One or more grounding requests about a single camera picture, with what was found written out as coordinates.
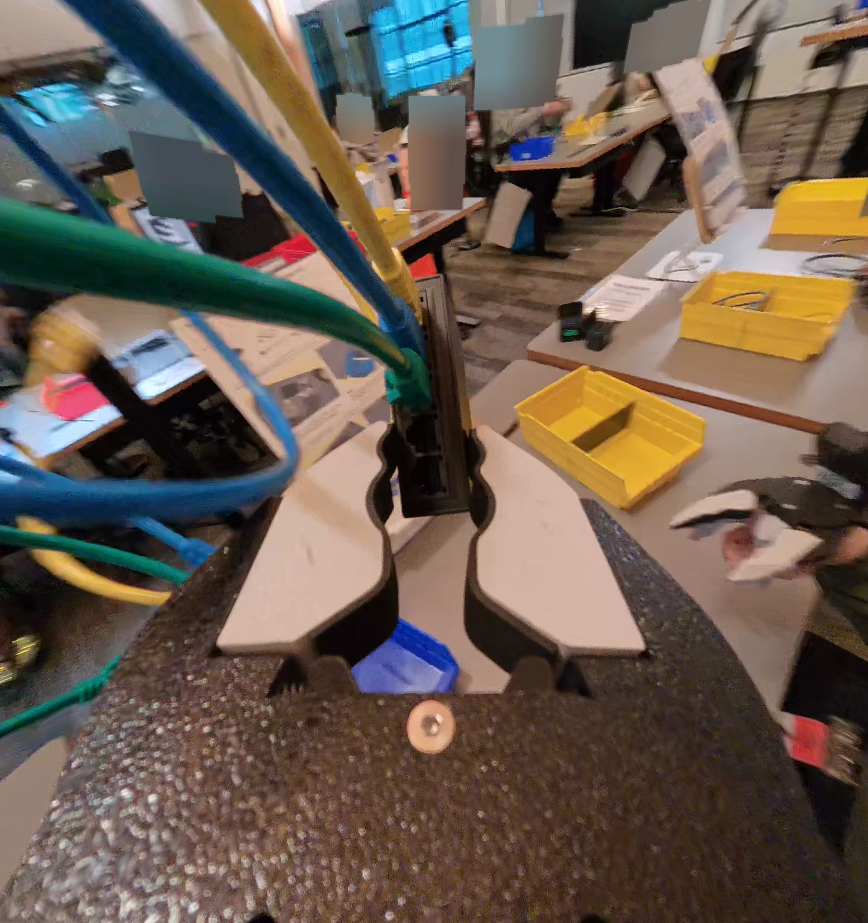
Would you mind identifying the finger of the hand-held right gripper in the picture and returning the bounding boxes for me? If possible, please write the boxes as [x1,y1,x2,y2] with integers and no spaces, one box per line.
[724,513,826,585]
[669,489,761,540]

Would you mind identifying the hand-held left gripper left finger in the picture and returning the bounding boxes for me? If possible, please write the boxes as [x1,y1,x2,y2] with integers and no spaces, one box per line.
[215,420,400,659]

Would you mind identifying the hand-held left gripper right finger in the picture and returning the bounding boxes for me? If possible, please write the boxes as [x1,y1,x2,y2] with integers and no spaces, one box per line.
[465,424,649,663]

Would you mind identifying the blue plastic bin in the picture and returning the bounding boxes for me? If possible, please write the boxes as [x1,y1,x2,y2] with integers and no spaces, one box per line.
[351,619,458,695]

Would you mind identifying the black network switch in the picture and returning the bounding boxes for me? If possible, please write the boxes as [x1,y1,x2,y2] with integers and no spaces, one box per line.
[389,274,474,519]

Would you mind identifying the blue ethernet cable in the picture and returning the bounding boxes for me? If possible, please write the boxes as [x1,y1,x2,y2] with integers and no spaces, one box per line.
[0,0,428,571]

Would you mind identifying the green ethernet cable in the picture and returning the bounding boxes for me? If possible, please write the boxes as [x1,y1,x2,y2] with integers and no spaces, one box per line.
[0,184,435,751]

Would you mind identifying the yellow ethernet cable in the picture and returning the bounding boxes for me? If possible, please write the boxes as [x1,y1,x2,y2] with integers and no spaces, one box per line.
[16,0,424,607]

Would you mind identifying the person's right forearm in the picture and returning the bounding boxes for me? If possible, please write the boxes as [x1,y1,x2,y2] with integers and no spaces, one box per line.
[812,534,868,657]

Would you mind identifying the person's right hand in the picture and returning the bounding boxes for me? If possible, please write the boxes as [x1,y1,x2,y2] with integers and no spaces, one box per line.
[827,525,868,572]

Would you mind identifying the yellow bin with divider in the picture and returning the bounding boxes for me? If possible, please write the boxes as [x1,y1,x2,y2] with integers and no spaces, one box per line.
[515,365,707,511]

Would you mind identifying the grey table brown edge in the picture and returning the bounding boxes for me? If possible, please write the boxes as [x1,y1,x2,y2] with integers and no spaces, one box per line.
[528,209,868,434]

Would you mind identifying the printed instruction board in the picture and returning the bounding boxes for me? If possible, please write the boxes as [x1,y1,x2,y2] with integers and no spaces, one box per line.
[654,58,748,242]
[171,252,399,462]

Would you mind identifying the yellow plastic bin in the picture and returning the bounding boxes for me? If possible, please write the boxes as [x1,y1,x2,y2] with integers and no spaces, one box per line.
[769,176,868,239]
[679,270,859,362]

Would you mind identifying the red card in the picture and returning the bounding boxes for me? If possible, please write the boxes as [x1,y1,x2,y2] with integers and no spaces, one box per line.
[780,712,868,786]

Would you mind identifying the red plastic bin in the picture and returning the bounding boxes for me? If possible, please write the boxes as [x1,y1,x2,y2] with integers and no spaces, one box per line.
[245,232,320,269]

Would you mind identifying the grey table black legs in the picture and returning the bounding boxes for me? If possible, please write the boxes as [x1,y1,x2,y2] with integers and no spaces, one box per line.
[495,101,676,261]

